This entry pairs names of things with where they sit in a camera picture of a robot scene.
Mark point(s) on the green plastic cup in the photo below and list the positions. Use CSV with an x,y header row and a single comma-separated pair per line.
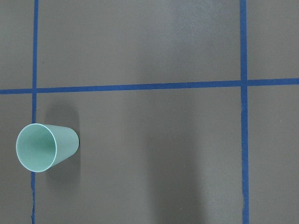
x,y
40,147

